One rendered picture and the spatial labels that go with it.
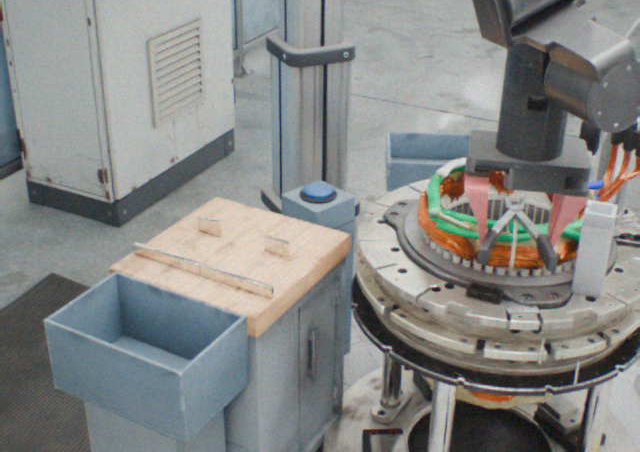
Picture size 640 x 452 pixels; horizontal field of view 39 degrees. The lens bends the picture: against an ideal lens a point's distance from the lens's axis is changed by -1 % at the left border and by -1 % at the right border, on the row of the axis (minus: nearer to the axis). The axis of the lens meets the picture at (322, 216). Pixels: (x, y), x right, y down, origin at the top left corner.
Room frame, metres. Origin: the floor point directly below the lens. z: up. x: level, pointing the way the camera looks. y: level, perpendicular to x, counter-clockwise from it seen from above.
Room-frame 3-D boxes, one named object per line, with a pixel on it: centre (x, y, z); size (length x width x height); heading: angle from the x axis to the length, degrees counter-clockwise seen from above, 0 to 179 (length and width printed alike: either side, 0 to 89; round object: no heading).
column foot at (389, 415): (0.93, -0.09, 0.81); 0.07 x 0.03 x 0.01; 147
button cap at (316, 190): (1.08, 0.01, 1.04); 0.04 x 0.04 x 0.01
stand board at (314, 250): (0.88, 0.10, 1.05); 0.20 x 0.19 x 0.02; 151
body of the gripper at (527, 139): (0.73, -0.18, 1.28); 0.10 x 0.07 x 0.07; 81
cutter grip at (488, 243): (0.71, -0.15, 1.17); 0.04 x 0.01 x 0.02; 158
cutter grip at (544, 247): (0.70, -0.20, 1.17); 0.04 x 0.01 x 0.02; 4
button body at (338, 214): (1.08, 0.01, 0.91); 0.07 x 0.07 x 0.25; 43
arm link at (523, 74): (0.72, -0.18, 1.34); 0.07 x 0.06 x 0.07; 26
